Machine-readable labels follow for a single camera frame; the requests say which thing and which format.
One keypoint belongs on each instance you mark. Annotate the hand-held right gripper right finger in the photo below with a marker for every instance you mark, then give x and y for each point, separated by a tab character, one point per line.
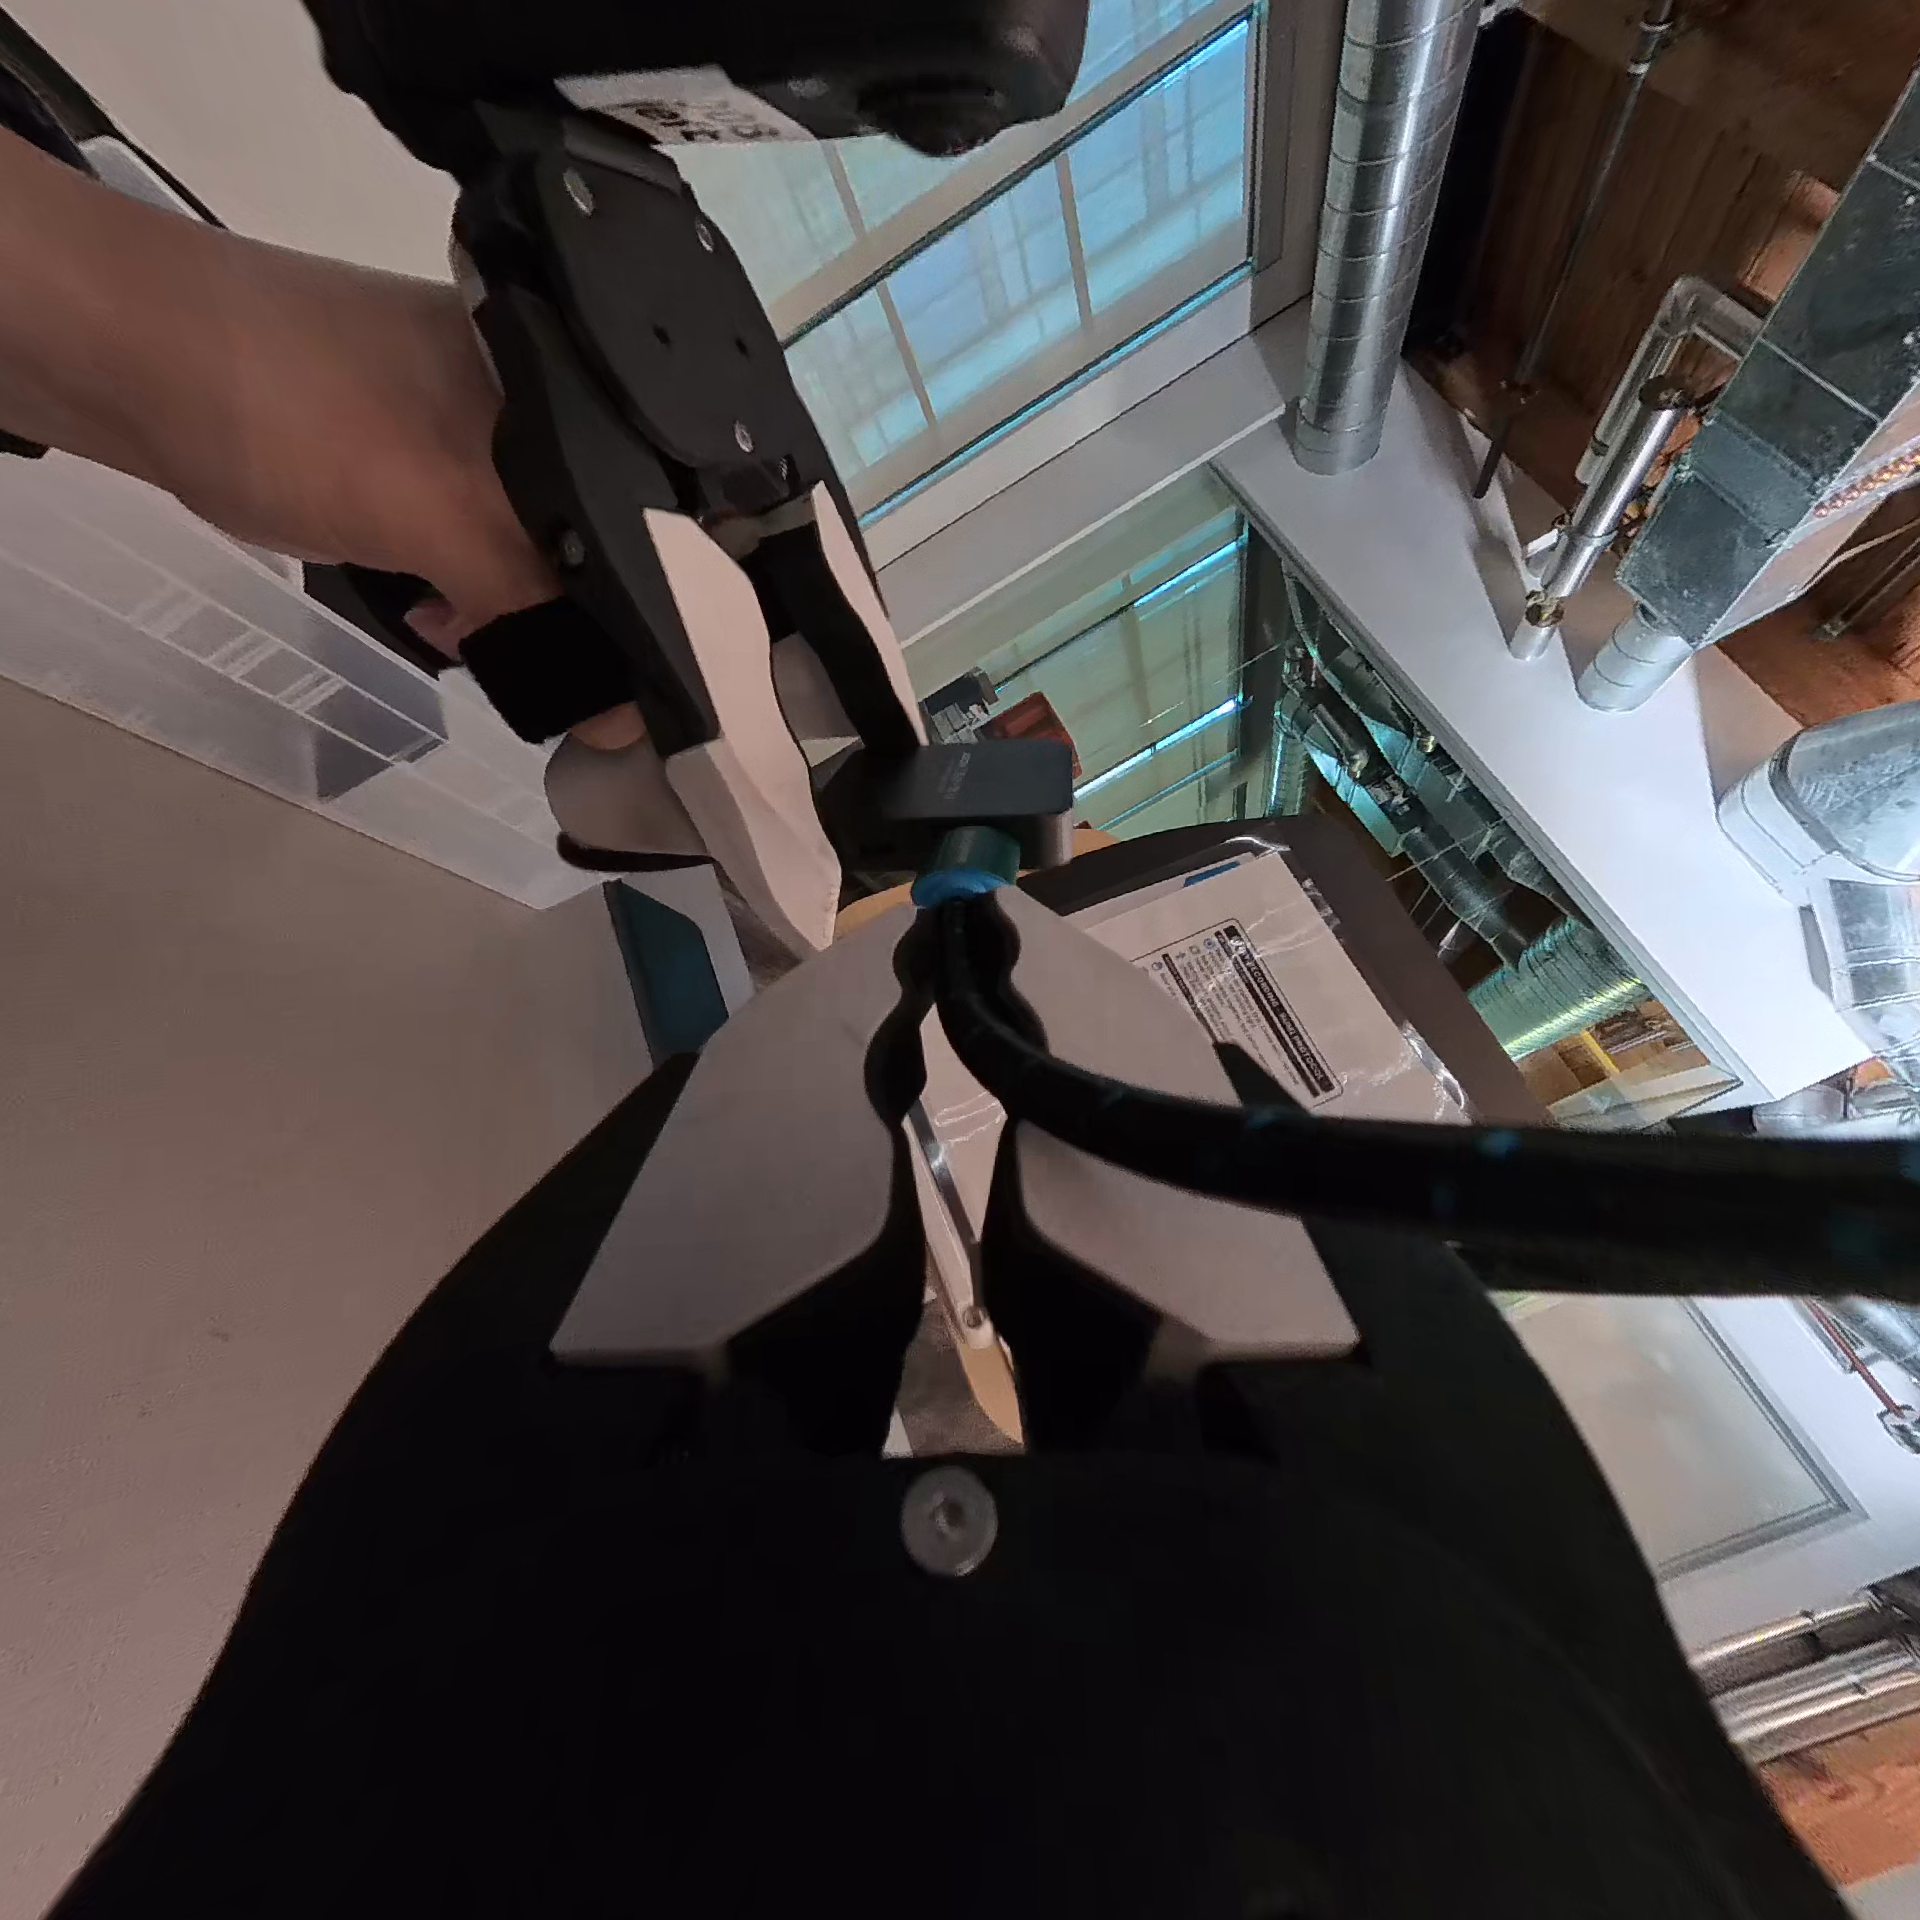
1200	1261

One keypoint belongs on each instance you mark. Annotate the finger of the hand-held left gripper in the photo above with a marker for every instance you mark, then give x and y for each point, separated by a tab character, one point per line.
878	629
749	780

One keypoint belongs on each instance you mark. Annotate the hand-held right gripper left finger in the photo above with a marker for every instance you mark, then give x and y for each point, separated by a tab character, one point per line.
704	1201

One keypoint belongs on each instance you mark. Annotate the black HDMI hub adapter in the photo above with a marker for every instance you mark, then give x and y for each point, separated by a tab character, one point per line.
973	786

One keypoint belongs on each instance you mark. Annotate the clear plastic storage bin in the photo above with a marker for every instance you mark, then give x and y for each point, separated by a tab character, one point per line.
225	645

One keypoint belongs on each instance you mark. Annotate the silver duct elbow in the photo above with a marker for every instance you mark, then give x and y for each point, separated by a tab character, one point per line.
1844	839

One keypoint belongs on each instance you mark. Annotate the person's left hand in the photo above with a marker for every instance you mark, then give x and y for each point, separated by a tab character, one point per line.
270	390

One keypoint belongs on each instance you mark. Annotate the large glass window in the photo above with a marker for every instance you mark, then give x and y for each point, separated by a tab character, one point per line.
1080	194

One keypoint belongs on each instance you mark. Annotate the silver metal pipe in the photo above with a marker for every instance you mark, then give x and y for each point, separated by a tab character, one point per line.
1605	524

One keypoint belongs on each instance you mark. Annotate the silver spiral air duct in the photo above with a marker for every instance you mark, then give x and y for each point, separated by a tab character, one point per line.
1380	225

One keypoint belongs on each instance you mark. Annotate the rectangular metal air duct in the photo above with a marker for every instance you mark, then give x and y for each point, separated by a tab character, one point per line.
1785	390

